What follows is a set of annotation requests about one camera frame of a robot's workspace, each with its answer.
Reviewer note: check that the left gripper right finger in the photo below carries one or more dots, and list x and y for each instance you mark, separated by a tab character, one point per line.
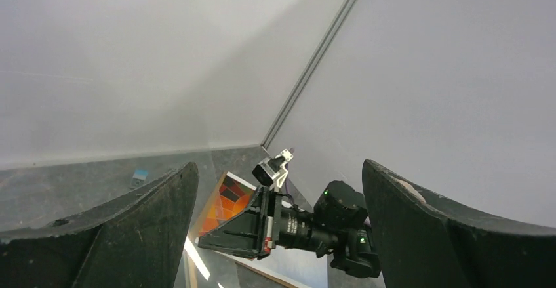
425	239

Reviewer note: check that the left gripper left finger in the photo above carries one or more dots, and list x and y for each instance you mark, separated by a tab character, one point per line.
135	240

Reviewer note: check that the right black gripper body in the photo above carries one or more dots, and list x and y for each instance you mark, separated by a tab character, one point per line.
336	227

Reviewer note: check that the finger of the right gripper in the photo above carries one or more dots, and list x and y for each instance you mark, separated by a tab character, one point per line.
234	227

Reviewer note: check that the colourful balloon photo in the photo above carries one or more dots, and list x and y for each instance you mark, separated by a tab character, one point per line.
314	269

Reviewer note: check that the blue white cube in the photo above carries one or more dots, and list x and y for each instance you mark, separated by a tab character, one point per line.
138	179

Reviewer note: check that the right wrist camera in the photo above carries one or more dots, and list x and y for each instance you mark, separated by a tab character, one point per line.
272	172

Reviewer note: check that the right corner aluminium post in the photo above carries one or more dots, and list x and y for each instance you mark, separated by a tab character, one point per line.
308	71

